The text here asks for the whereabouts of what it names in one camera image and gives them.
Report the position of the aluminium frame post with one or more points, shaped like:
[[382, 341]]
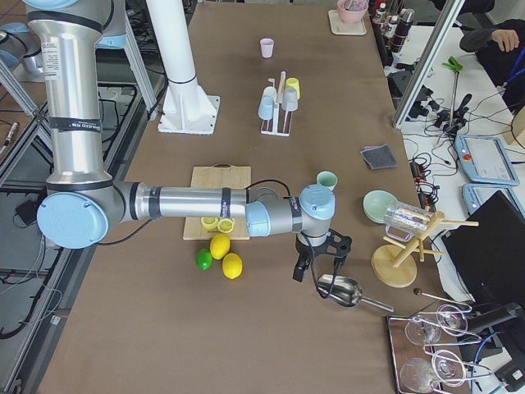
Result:
[[438, 35]]

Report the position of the mint green bowl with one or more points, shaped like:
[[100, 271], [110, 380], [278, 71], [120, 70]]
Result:
[[375, 204]]

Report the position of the mint green cup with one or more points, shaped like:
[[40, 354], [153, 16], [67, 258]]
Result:
[[327, 179]]

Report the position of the white cup holder rack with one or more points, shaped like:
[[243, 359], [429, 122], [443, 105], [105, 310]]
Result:
[[280, 124]]

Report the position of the light blue plastic cup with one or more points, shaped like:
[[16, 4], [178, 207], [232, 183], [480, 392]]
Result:
[[265, 109]]

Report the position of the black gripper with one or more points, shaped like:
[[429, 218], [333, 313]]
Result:
[[305, 248]]

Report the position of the green handled grabber stick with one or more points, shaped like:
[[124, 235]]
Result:
[[454, 65]]

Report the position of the white plastic cup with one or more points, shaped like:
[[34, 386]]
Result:
[[270, 91]]

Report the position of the yellow lemon upper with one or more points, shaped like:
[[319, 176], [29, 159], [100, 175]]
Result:
[[220, 246]]

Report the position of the clear glass mug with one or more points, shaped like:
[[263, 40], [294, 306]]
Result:
[[403, 221]]

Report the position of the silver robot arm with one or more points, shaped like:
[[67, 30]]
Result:
[[84, 202]]

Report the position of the cream plastic tray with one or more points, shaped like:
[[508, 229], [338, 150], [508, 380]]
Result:
[[339, 27]]

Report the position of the wooden mug tree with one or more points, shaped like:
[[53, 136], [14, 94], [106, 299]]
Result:
[[394, 264]]

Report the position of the teach pendant upper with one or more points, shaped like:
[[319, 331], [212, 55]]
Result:
[[483, 159]]

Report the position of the grey folded cloth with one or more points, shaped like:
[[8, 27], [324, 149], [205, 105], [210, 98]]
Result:
[[378, 157]]

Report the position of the person in dark clothes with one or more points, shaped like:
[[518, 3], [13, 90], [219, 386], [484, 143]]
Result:
[[500, 50]]

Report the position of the teach pendant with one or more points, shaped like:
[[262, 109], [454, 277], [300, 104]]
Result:
[[474, 195], [483, 159]]

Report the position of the grey plastic cup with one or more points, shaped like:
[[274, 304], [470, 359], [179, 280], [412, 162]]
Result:
[[290, 101]]

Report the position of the lemon slice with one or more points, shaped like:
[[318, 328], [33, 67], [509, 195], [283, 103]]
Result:
[[226, 225], [209, 223]]

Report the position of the wooden cutting board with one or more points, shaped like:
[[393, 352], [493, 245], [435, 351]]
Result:
[[235, 177]]

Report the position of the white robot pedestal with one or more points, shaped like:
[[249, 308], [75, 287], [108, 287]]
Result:
[[187, 109]]

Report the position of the pink bowl with ice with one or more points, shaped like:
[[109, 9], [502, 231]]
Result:
[[351, 11]]

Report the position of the wine glass rack tray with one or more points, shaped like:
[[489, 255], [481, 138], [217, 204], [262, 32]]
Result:
[[426, 351]]

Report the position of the yellow plastic cup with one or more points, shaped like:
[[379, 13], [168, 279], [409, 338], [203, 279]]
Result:
[[293, 83]]

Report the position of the lemon slice left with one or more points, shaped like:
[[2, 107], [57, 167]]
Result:
[[209, 223]]

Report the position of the pink plastic cup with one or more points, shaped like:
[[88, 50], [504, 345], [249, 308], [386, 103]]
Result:
[[266, 47]]

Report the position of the black monitor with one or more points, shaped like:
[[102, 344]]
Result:
[[490, 257]]

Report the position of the yellow lemon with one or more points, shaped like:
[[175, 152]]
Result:
[[220, 246], [232, 266]]

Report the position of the lemon slice right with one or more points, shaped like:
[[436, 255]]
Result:
[[226, 225]]

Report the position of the teach pendant lower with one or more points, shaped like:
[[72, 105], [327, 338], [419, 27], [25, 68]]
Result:
[[474, 195]]

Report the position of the yellow lemon lower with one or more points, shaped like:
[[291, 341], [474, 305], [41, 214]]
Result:
[[232, 266]]

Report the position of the metal scoop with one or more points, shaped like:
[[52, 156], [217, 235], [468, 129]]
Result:
[[347, 292]]

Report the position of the green lime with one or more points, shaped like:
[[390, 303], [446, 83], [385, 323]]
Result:
[[204, 259]]

